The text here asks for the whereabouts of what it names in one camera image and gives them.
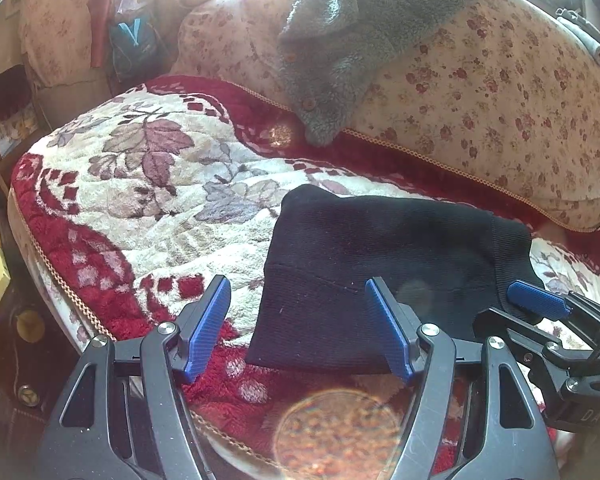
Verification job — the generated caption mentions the small picture box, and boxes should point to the small picture box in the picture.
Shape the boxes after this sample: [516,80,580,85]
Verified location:
[0,102,43,161]

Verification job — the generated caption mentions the black pants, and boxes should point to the black pants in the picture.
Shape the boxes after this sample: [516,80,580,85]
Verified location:
[244,184,546,376]

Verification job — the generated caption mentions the red and white floral blanket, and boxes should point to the red and white floral blanket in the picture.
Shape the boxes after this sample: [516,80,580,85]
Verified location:
[7,75,600,480]

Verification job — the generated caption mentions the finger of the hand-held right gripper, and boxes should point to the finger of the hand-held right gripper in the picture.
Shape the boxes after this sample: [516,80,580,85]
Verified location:
[472,307,588,396]
[507,281,600,353]

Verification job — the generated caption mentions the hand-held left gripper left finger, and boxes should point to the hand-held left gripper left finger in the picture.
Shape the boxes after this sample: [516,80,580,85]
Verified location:
[37,275,232,480]

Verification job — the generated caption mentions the floral print hanging cloth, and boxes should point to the floral print hanging cloth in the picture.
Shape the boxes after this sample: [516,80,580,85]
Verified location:
[17,0,112,88]

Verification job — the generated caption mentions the dark bag with brass studs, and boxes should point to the dark bag with brass studs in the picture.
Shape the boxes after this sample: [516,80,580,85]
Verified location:
[0,205,88,471]

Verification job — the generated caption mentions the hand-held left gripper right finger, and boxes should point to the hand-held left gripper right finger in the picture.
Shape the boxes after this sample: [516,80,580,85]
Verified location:
[365,277,561,480]

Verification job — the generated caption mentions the grey fleece jacket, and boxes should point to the grey fleece jacket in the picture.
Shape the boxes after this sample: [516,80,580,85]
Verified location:
[277,0,516,147]

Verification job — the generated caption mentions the floral beige sofa backrest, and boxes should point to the floral beige sofa backrest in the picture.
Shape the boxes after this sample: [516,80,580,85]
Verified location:
[172,0,600,233]

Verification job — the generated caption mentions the clear plastic bag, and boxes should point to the clear plastic bag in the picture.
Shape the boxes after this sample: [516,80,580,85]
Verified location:
[106,0,168,83]

